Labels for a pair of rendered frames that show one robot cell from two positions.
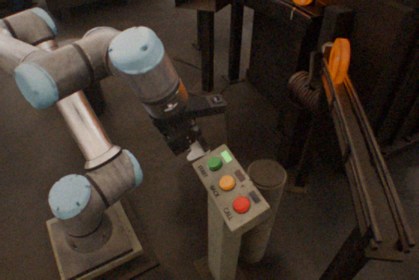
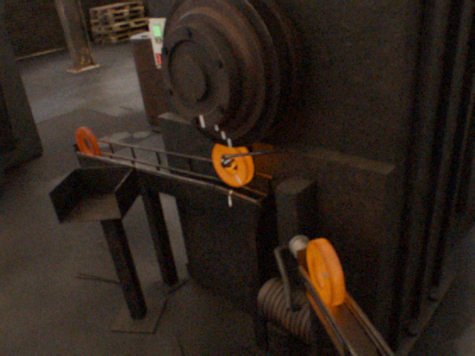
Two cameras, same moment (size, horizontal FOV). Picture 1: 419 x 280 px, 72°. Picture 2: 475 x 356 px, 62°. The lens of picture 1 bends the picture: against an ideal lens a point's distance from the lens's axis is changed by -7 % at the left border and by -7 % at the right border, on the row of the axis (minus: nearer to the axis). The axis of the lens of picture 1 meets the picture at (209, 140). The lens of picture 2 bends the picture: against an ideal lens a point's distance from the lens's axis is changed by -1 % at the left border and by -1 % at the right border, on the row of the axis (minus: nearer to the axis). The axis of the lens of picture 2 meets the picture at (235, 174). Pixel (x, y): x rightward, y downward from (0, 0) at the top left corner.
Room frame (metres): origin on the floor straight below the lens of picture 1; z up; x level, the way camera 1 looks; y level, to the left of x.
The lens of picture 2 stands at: (0.32, -0.05, 1.37)
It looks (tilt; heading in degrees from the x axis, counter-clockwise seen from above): 27 degrees down; 342
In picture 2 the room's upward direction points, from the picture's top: 7 degrees counter-clockwise
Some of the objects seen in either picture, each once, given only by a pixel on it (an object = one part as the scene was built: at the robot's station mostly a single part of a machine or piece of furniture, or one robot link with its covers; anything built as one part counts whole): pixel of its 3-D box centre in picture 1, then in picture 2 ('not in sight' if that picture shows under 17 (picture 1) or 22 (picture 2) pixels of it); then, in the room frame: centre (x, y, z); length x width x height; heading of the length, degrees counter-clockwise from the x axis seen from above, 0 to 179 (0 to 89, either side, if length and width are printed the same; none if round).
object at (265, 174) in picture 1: (257, 218); not in sight; (0.60, -0.17, 0.26); 0.12 x 0.12 x 0.52
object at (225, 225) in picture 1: (224, 237); not in sight; (0.50, -0.05, 0.31); 0.24 x 0.16 x 0.62; 25
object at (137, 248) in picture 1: (93, 236); not in sight; (0.60, 0.48, 0.10); 0.32 x 0.32 x 0.04; 31
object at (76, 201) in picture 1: (77, 203); not in sight; (0.61, 0.47, 0.33); 0.17 x 0.15 x 0.18; 136
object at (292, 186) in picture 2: (334, 34); (297, 216); (1.22, -0.53, 0.68); 0.11 x 0.08 x 0.24; 115
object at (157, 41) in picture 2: not in sight; (176, 45); (1.78, -0.37, 1.15); 0.26 x 0.02 x 0.18; 25
